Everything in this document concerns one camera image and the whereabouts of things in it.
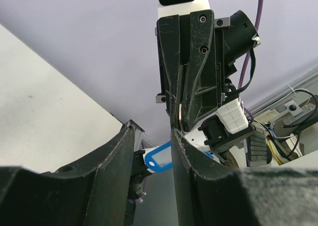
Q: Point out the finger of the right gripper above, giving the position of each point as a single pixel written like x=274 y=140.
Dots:
x=199 y=88
x=169 y=36

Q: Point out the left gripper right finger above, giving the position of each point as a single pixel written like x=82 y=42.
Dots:
x=207 y=193

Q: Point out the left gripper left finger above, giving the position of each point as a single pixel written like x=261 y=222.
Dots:
x=91 y=191

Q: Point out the blue key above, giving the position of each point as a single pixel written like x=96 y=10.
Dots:
x=157 y=158

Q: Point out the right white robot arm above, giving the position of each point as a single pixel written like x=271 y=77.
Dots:
x=227 y=125

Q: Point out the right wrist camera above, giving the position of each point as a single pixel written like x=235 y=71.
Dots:
x=180 y=7

